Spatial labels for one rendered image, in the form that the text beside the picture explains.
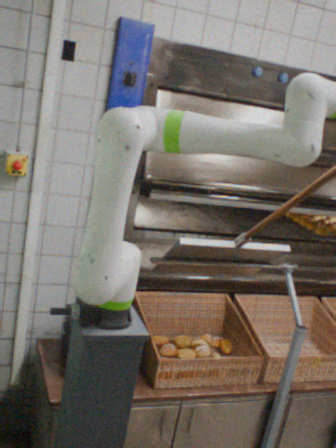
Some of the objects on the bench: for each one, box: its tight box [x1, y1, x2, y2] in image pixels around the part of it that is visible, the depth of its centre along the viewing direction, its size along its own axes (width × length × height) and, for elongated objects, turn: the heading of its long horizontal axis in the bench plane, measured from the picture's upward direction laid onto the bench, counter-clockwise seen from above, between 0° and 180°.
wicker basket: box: [133, 292, 263, 389], centre depth 269 cm, size 49×56×28 cm
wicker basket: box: [231, 294, 336, 383], centre depth 291 cm, size 49×56×28 cm
